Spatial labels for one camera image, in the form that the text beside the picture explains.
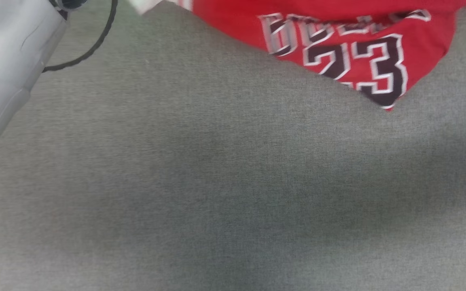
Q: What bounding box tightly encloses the red basketball jersey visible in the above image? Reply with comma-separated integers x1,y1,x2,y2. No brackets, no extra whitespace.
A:
130,0,466,112

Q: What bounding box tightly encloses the grey fabric sofa seat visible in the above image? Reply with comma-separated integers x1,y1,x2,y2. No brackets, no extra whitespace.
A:
0,0,466,291

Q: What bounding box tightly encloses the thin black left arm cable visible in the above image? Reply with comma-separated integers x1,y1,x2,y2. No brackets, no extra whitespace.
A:
42,0,119,73

